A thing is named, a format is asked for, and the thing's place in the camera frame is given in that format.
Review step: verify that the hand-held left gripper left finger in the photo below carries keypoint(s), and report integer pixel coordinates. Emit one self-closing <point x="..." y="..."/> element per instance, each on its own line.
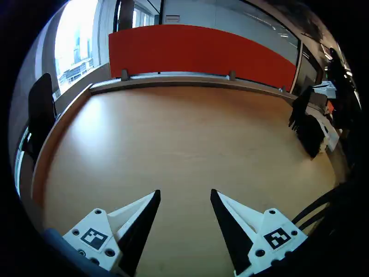
<point x="99" y="223"/>

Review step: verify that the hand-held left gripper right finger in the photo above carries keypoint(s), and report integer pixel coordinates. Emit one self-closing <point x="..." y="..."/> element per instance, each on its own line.
<point x="269" y="223"/>

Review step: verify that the stack of black towels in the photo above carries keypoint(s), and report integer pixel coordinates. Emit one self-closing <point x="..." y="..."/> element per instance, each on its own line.
<point x="310" y="132"/>

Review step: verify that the black office chair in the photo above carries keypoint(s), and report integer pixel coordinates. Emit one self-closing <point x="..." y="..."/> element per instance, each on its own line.
<point x="40" y="115"/>

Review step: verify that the red desk screen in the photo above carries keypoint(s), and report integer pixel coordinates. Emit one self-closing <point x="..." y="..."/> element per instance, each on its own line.
<point x="190" y="50"/>

